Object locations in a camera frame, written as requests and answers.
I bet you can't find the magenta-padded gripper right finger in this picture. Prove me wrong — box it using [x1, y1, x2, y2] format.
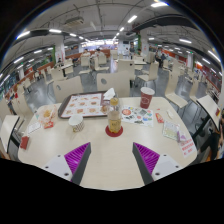
[131, 142, 183, 186]

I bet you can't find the clear plastic bag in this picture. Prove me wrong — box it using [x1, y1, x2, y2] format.
[162, 120, 188, 144]

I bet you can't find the crumpled food wrapper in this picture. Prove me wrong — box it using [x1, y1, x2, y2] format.
[37, 104, 58, 129]

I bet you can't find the white paper napkin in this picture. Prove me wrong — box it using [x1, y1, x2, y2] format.
[102, 87, 117, 101]

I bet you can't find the flat round red coaster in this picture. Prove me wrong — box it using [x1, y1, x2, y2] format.
[105, 125, 124, 138]

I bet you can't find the ceiling lights group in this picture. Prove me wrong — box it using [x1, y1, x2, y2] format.
[0, 1, 224, 88]

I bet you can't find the white notice with red print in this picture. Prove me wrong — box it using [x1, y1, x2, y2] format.
[179, 138, 198, 158]

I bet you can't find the white patterned paper cup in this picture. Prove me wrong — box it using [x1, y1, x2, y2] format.
[68, 114, 85, 133]

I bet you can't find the cream chair with round hole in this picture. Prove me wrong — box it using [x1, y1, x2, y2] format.
[53, 75, 84, 103]
[96, 70, 131, 98]

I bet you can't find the small red box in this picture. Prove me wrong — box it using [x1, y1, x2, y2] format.
[19, 135, 30, 150]

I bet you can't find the tall red paper cup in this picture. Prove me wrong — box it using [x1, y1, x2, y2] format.
[139, 86, 156, 110]

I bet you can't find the brown tray with paper liner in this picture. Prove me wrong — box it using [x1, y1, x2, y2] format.
[57, 90, 113, 120]

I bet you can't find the white paper card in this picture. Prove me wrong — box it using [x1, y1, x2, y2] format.
[26, 121, 42, 135]

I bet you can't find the ceiling air conditioner unit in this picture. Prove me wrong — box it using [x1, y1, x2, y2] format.
[63, 16, 85, 28]

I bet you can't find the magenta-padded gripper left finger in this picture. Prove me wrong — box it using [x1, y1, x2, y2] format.
[41, 142, 92, 186]

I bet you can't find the cream side table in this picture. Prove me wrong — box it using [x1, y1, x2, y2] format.
[0, 114, 21, 154]
[196, 94, 222, 131]

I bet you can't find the cream chairs group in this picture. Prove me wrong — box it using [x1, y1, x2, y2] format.
[0, 54, 224, 114]

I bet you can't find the red sauce packet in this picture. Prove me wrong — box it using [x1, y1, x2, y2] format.
[43, 121, 55, 130]
[155, 112, 165, 124]

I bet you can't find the colourful printed leaflet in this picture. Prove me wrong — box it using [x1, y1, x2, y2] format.
[120, 105, 155, 128]

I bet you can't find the clear tea bottle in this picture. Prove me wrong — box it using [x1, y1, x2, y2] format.
[107, 97, 123, 135]

